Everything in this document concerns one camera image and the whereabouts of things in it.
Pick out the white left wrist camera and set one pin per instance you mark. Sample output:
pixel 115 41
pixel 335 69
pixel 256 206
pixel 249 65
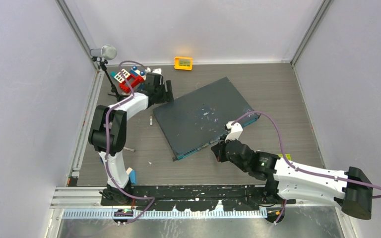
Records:
pixel 157 71

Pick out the dark grey network switch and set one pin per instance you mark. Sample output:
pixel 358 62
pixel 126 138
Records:
pixel 197 119

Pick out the silver SFP module front left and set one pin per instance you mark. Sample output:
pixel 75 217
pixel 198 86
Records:
pixel 129 149

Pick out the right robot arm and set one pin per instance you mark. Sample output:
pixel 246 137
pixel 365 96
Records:
pixel 349 190

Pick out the blue white toy brick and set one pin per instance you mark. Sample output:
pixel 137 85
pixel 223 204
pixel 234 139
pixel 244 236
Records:
pixel 135 72

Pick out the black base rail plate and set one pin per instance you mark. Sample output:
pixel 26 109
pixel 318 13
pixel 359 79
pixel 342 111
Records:
pixel 193 197

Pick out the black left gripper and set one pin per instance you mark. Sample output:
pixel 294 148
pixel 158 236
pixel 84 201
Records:
pixel 166 96

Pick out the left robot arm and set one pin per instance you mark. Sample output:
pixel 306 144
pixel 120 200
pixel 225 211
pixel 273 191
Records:
pixel 108 132

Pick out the white window toy brick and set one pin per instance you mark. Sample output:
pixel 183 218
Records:
pixel 121 75

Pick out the green toy brick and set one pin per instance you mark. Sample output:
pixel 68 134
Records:
pixel 287 156

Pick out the blue white wedge block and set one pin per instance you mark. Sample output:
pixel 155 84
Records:
pixel 131 175

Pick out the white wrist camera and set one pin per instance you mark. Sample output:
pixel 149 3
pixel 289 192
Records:
pixel 234 131
pixel 157 71

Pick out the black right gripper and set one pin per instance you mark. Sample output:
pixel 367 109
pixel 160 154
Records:
pixel 219 149

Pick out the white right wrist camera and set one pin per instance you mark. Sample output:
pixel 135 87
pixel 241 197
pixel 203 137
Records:
pixel 234 131

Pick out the red toy brick frame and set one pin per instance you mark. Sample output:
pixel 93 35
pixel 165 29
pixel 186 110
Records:
pixel 130 83

